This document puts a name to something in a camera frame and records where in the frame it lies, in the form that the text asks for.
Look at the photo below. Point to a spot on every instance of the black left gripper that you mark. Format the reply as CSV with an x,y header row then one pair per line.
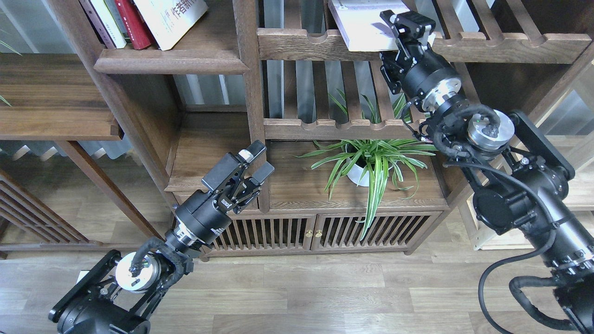
x,y
203,216

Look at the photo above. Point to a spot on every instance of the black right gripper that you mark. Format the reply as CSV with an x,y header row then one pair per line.
x,y
414,67

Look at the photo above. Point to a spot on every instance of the pale purple white book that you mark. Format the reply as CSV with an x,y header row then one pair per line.
x,y
361,26

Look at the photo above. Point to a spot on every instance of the white book Chinese title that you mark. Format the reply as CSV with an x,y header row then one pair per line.
x,y
170,20

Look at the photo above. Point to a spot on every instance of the red cover book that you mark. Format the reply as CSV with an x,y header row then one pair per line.
x,y
136,27

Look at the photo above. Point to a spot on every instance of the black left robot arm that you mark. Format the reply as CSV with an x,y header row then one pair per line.
x,y
120,293

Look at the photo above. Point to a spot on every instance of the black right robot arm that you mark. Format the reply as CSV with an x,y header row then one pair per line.
x,y
518,177

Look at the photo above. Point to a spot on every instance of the dark wooden bookshelf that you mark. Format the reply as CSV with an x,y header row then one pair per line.
x,y
177,144

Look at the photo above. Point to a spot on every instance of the white plant pot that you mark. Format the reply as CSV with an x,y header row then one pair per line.
x,y
356,174

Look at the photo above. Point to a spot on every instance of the green spider plant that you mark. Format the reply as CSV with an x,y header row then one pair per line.
x,y
379,161

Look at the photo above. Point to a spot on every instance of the white spine book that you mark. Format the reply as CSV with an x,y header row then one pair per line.
x,y
109,23

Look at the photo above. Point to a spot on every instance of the white metal bar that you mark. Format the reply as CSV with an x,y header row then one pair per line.
x,y
82,274

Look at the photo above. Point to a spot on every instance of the dark green black book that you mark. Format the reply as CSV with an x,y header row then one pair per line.
x,y
112,6

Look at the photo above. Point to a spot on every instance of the light wooden shelf frame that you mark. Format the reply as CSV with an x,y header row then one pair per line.
x,y
568,124

